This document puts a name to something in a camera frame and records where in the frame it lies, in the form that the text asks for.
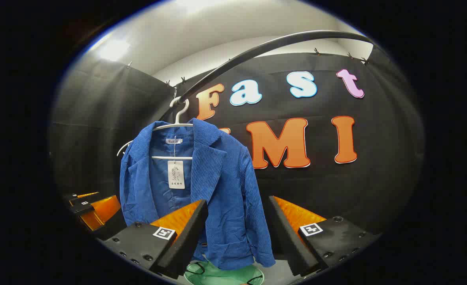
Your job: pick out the white paper hang tag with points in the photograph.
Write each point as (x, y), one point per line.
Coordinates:
(176, 176)

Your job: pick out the green laundry hamper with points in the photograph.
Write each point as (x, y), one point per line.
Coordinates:
(217, 277)

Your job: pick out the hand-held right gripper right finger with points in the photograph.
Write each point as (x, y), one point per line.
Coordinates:
(285, 233)

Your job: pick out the black clothes rack rail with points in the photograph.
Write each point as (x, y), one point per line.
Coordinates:
(237, 61)

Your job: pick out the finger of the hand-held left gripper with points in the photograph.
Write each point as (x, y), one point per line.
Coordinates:
(111, 227)
(81, 196)

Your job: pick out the white clothes hanger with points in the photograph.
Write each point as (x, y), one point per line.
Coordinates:
(180, 114)

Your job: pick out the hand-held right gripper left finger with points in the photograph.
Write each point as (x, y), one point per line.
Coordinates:
(192, 233)

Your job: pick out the ceiling light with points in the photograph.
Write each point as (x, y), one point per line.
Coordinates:
(114, 49)

